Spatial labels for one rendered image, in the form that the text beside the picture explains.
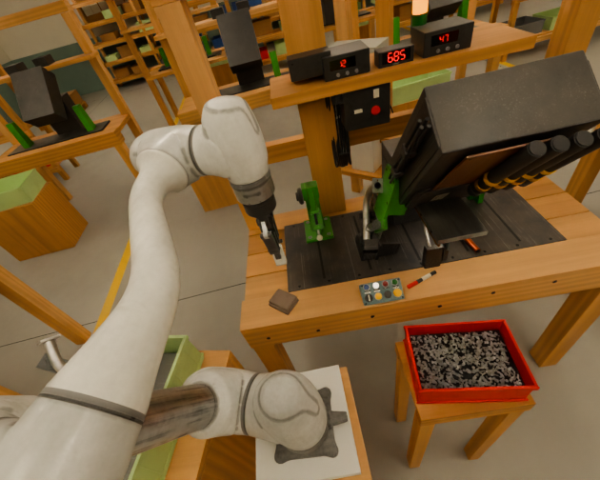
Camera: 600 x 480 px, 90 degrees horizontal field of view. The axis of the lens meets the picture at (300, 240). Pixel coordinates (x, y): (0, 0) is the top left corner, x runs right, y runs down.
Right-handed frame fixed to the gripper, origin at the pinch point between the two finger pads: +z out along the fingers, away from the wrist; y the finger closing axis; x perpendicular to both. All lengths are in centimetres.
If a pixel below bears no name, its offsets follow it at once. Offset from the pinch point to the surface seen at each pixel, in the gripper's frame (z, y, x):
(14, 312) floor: 131, -124, -286
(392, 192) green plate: 8.9, -27.9, 39.5
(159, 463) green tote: 46, 33, -51
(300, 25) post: -39, -65, 19
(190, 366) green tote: 45, 4, -46
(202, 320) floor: 131, -77, -92
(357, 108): -12, -55, 34
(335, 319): 45.3, -4.9, 11.1
